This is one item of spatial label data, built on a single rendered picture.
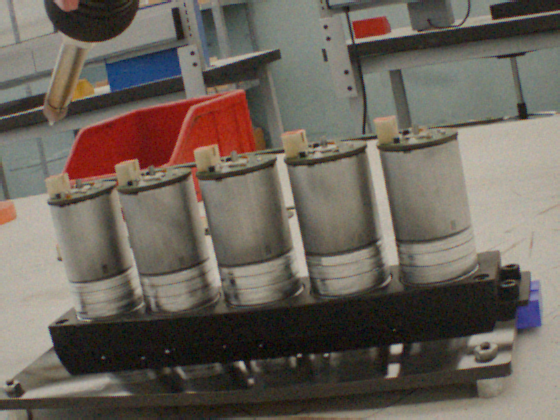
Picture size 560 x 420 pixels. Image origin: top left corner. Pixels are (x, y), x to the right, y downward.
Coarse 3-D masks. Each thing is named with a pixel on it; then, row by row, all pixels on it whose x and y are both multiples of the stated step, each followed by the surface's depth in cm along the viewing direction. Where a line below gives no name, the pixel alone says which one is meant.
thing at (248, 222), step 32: (224, 192) 28; (256, 192) 28; (224, 224) 28; (256, 224) 28; (288, 224) 29; (224, 256) 28; (256, 256) 28; (288, 256) 29; (224, 288) 29; (256, 288) 28; (288, 288) 29
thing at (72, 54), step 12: (60, 48) 25; (72, 48) 24; (84, 48) 23; (60, 60) 25; (72, 60) 24; (84, 60) 25; (60, 72) 25; (72, 72) 25; (60, 84) 26; (72, 84) 26; (48, 96) 27; (60, 96) 26; (72, 96) 27; (48, 108) 27; (60, 108) 27
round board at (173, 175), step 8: (184, 168) 30; (144, 176) 30; (168, 176) 29; (176, 176) 29; (184, 176) 29; (128, 184) 29; (136, 184) 29; (144, 184) 29; (152, 184) 28; (160, 184) 28; (120, 192) 29
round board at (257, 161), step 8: (224, 160) 29; (248, 160) 29; (256, 160) 29; (264, 160) 28; (272, 160) 28; (208, 168) 28; (216, 168) 28; (232, 168) 28; (240, 168) 28; (248, 168) 28; (256, 168) 28; (200, 176) 28; (208, 176) 28; (216, 176) 28; (224, 176) 28
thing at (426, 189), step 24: (456, 144) 26; (384, 168) 27; (408, 168) 26; (432, 168) 26; (456, 168) 26; (408, 192) 26; (432, 192) 26; (456, 192) 26; (408, 216) 27; (432, 216) 26; (456, 216) 26; (408, 240) 27; (432, 240) 26; (456, 240) 26; (408, 264) 27; (432, 264) 27; (456, 264) 27
